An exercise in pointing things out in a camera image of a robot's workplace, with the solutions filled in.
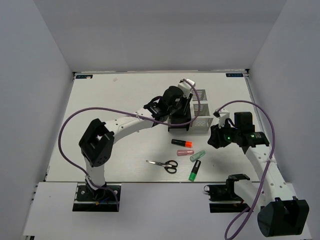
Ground blue corner label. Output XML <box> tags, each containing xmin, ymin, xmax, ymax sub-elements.
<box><xmin>75</xmin><ymin>74</ymin><xmax>93</xmax><ymax>79</ymax></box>
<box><xmin>225</xmin><ymin>73</ymin><xmax>244</xmax><ymax>78</ymax></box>

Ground pink translucent small case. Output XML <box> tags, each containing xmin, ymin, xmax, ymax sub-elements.
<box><xmin>176</xmin><ymin>149</ymin><xmax>195</xmax><ymax>157</ymax></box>

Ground black slotted pen holder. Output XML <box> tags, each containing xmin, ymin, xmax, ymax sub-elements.
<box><xmin>167</xmin><ymin>109</ymin><xmax>191</xmax><ymax>132</ymax></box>

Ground left blue corner label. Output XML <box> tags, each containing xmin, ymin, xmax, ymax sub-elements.
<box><xmin>75</xmin><ymin>74</ymin><xmax>93</xmax><ymax>79</ymax></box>

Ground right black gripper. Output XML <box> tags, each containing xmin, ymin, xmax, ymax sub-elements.
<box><xmin>207</xmin><ymin>119</ymin><xmax>241</xmax><ymax>149</ymax></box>

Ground purple cable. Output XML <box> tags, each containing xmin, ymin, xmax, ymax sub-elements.
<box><xmin>214</xmin><ymin>99</ymin><xmax>276</xmax><ymax>240</ymax></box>
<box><xmin>57</xmin><ymin>78</ymin><xmax>202</xmax><ymax>212</ymax></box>

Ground white slotted pen holder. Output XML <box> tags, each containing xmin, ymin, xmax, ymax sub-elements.
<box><xmin>190</xmin><ymin>89</ymin><xmax>214</xmax><ymax>133</ymax></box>

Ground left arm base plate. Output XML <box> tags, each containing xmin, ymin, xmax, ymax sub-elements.
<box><xmin>72</xmin><ymin>184</ymin><xmax>122</xmax><ymax>213</ymax></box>

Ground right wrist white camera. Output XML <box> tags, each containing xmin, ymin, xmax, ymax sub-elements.
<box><xmin>213</xmin><ymin>107</ymin><xmax>230</xmax><ymax>129</ymax></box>

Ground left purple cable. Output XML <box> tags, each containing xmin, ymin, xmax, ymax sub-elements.
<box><xmin>57</xmin><ymin>78</ymin><xmax>202</xmax><ymax>212</ymax></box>

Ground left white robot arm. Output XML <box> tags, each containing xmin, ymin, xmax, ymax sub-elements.
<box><xmin>79</xmin><ymin>82</ymin><xmax>193</xmax><ymax>200</ymax></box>

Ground right blue corner label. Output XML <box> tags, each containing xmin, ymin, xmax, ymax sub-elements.
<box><xmin>225</xmin><ymin>73</ymin><xmax>244</xmax><ymax>78</ymax></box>

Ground black handled scissors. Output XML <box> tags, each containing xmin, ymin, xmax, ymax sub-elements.
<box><xmin>146</xmin><ymin>160</ymin><xmax>178</xmax><ymax>174</ymax></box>

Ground green translucent small case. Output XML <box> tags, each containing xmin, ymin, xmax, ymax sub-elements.
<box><xmin>189</xmin><ymin>150</ymin><xmax>206</xmax><ymax>163</ymax></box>

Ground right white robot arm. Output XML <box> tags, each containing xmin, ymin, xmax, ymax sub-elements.
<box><xmin>204</xmin><ymin>109</ymin><xmax>310</xmax><ymax>237</ymax></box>

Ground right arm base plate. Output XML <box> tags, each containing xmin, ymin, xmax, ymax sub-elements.
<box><xmin>203</xmin><ymin>184</ymin><xmax>248</xmax><ymax>214</ymax></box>

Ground orange cap black highlighter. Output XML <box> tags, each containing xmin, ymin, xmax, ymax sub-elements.
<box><xmin>171</xmin><ymin>139</ymin><xmax>193</xmax><ymax>148</ymax></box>

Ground green cap black highlighter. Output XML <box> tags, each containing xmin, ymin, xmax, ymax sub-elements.
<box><xmin>188</xmin><ymin>160</ymin><xmax>201</xmax><ymax>182</ymax></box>

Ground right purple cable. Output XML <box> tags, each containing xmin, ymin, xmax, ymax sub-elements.
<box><xmin>214</xmin><ymin>99</ymin><xmax>276</xmax><ymax>240</ymax></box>

